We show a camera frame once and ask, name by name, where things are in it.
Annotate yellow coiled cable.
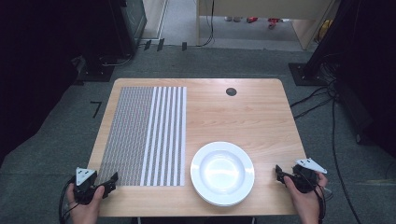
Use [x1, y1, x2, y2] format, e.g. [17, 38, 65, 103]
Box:
[315, 19, 334, 44]

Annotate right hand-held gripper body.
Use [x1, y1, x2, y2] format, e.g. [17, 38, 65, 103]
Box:
[290, 158, 329, 194]

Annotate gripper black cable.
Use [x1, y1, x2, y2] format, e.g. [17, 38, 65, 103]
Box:
[313, 178, 334, 224]
[58, 175, 78, 224]

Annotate black stand base plate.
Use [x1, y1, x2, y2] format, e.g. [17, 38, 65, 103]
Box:
[74, 55, 116, 86]
[288, 62, 331, 87]

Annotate long black floor cable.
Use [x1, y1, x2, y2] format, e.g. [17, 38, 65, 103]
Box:
[330, 90, 363, 224]

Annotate black looped floor cable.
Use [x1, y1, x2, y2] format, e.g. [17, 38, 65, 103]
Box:
[98, 53, 134, 67]

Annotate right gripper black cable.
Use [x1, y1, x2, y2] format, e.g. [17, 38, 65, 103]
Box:
[313, 178, 334, 224]

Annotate black tape corner mark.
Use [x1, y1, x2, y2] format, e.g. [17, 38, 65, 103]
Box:
[90, 100, 103, 119]

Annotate person's left hand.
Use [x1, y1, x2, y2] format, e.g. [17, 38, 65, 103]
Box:
[66, 182, 106, 224]

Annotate dark cabinet with glass side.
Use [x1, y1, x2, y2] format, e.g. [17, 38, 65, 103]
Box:
[106, 0, 149, 58]

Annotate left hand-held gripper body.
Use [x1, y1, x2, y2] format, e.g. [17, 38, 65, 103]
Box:
[72, 166, 108, 205]

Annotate white deep plate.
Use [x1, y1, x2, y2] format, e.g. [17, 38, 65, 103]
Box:
[190, 141, 256, 208]

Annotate person's right hand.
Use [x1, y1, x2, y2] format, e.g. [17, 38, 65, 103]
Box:
[283, 172, 329, 224]

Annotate black hanging cable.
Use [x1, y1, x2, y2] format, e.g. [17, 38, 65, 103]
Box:
[196, 0, 217, 49]

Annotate grey striped woven placemat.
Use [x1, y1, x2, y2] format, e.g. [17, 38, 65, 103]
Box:
[95, 86, 188, 188]

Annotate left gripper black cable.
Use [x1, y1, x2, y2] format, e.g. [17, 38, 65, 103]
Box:
[58, 175, 78, 224]

